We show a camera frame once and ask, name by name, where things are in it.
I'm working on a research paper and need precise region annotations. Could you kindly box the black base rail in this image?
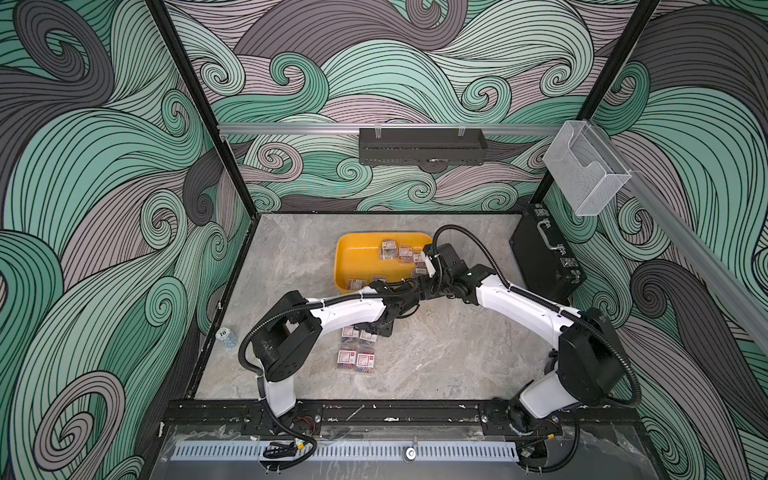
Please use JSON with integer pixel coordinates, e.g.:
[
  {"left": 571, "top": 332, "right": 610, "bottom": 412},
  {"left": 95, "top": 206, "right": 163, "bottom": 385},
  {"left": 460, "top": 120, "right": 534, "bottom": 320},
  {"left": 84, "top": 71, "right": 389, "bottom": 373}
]
[{"left": 157, "top": 398, "right": 645, "bottom": 439}]

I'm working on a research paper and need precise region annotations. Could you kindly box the paper clip box under stack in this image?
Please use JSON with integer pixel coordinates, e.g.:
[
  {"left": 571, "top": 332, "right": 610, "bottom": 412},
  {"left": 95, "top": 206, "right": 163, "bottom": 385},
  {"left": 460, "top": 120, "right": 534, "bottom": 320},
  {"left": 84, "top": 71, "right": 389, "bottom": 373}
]
[{"left": 398, "top": 246, "right": 414, "bottom": 263}]

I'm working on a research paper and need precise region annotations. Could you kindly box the black briefcase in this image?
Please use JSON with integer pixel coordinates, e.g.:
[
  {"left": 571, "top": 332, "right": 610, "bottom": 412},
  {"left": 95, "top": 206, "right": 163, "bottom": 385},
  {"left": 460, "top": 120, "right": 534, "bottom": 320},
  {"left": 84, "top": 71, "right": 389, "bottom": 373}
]
[{"left": 509, "top": 203, "right": 587, "bottom": 305}]

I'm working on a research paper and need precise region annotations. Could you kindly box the paper clip box removed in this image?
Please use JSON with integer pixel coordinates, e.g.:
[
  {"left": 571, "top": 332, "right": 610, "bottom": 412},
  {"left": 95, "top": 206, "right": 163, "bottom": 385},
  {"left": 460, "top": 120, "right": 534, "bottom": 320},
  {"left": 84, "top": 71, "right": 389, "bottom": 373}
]
[
  {"left": 355, "top": 348, "right": 376, "bottom": 374},
  {"left": 336, "top": 348, "right": 357, "bottom": 371}
]

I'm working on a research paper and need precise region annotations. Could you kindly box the clear acrylic wall holder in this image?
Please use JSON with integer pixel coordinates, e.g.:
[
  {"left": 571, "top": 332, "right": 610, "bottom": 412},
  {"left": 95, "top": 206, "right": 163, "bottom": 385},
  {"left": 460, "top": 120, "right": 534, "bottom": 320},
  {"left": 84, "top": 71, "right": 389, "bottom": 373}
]
[{"left": 543, "top": 121, "right": 632, "bottom": 217}]

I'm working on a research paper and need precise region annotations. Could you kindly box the black wall-mounted tray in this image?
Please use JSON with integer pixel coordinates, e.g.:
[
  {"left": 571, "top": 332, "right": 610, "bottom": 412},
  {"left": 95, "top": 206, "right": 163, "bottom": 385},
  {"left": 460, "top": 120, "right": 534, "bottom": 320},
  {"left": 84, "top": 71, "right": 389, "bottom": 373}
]
[{"left": 358, "top": 127, "right": 488, "bottom": 172}]

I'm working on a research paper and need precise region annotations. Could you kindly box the aluminium rail wall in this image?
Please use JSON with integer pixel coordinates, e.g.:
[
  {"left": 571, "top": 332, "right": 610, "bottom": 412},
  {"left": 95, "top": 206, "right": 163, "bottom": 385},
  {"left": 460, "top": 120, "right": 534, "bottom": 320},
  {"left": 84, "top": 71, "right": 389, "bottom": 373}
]
[
  {"left": 595, "top": 127, "right": 767, "bottom": 352},
  {"left": 218, "top": 122, "right": 562, "bottom": 138}
]

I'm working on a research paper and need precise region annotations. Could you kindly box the aluminium rail back wall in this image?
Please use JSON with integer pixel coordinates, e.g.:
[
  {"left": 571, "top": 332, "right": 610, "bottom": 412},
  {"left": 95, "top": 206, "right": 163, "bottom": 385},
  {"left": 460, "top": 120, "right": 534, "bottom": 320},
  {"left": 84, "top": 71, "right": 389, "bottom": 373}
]
[{"left": 218, "top": 122, "right": 562, "bottom": 138}]

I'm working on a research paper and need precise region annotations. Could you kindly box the aluminium rail right wall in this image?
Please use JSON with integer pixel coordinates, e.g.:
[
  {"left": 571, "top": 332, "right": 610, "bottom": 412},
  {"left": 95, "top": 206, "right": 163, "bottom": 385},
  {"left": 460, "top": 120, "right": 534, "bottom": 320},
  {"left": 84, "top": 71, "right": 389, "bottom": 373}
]
[{"left": 595, "top": 127, "right": 767, "bottom": 352}]

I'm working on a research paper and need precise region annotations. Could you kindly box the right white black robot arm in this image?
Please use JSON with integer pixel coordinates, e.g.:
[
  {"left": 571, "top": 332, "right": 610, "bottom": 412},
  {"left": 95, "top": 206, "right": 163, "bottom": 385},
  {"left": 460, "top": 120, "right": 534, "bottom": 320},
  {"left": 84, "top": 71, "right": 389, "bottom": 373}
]
[{"left": 425, "top": 224, "right": 642, "bottom": 434}]

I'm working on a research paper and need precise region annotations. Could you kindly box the white slotted cable duct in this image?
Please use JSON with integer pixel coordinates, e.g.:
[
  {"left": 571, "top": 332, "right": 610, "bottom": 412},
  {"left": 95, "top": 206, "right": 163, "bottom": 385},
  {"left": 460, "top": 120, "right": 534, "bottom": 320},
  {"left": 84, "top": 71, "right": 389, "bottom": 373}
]
[{"left": 170, "top": 440, "right": 519, "bottom": 463}]

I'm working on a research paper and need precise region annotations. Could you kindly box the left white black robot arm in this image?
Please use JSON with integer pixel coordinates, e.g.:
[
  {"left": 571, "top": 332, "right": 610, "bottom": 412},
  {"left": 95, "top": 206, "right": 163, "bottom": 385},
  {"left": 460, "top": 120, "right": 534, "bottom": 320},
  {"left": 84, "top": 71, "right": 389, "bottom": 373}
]
[{"left": 238, "top": 279, "right": 421, "bottom": 417}]

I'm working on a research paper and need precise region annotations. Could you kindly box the yellow plastic storage tray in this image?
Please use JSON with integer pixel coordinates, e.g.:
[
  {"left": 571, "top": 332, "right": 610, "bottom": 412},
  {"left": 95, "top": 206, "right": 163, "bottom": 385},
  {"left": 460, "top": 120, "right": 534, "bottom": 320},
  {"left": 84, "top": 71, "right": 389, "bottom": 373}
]
[{"left": 333, "top": 231, "right": 432, "bottom": 293}]

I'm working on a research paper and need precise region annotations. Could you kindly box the small clear plastic bottle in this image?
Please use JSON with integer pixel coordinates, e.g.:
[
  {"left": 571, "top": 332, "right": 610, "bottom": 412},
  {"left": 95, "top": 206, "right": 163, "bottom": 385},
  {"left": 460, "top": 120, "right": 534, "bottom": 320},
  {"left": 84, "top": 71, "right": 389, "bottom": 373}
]
[{"left": 215, "top": 327, "right": 238, "bottom": 349}]

